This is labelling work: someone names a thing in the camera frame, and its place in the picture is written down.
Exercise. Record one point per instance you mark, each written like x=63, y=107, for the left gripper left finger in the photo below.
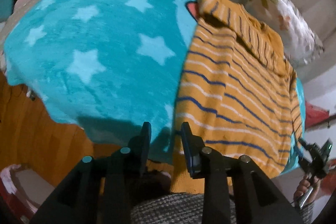
x=99, y=190

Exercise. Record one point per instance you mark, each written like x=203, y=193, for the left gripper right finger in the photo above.
x=257, y=199

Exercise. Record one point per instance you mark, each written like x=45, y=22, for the mustard striped knit sweater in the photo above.
x=223, y=72

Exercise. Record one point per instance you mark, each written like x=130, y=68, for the person's right hand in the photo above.
x=303, y=187

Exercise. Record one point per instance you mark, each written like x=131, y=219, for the red plastic bag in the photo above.
x=314, y=114

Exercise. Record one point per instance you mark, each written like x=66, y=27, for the grey knit sleeve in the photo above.
x=173, y=208

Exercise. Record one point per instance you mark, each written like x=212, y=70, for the white leaf-print pillow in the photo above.
x=301, y=44

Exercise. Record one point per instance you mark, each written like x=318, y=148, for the teal cartoon fleece blanket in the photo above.
x=80, y=58

